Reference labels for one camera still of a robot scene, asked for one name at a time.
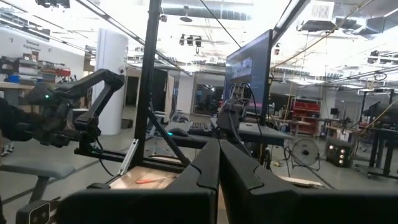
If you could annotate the black diagonal frame brace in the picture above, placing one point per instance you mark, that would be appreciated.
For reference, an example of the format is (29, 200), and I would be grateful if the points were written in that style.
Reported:
(168, 137)

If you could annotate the small white-faced camera box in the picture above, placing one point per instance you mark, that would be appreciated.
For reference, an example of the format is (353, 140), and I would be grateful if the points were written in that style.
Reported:
(34, 213)

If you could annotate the round floor fan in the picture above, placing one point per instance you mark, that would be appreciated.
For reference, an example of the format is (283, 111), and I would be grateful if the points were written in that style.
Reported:
(305, 152)

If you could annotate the black workbench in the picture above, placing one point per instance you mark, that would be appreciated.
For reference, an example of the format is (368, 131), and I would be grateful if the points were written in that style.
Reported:
(382, 130)

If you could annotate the dark grey desk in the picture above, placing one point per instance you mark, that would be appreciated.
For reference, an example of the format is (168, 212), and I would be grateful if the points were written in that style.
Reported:
(267, 132)

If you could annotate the shelf with stored boxes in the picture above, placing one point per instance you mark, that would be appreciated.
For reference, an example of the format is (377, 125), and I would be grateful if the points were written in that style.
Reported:
(37, 71)

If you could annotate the black box with lights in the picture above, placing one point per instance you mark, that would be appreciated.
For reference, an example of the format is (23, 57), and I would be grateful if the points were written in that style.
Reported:
(339, 152)

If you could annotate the black keyboard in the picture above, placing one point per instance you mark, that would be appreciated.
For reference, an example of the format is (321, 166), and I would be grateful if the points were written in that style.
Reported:
(199, 128)

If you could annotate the white ceiling air unit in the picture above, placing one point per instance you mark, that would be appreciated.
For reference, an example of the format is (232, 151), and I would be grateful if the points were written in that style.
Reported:
(317, 17)

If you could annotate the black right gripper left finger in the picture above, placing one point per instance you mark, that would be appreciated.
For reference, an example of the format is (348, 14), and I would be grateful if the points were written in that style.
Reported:
(199, 186)

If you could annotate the white round column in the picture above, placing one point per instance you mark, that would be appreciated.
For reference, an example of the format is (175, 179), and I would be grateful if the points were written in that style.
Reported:
(112, 56)

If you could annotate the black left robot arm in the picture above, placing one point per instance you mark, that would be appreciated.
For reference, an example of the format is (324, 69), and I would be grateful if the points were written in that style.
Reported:
(93, 109)

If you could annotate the silver aluminium bracket strip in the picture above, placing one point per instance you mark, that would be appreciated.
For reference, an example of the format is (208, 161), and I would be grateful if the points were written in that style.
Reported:
(128, 157)

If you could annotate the black vertical frame post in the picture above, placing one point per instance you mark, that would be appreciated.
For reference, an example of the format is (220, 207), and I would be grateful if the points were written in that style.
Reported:
(146, 93)

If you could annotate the grey padded bench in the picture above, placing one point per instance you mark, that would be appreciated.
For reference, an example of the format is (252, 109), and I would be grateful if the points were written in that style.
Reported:
(37, 169)

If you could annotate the ceiling track spotlights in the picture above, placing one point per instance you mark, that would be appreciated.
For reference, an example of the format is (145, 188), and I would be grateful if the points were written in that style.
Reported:
(190, 40)

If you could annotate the red storage shelf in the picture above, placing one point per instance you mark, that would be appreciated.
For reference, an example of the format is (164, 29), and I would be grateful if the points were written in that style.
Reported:
(306, 112)

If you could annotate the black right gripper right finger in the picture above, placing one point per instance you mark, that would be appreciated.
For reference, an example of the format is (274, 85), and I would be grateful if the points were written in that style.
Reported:
(248, 193)

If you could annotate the computer monitor on stand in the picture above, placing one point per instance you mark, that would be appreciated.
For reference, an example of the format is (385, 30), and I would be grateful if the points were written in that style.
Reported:
(252, 71)

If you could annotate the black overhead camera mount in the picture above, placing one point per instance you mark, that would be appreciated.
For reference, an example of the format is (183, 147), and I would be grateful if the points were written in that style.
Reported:
(53, 3)

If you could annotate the black computer mouse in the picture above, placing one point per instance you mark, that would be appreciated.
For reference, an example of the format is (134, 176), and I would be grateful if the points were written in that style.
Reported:
(178, 132)

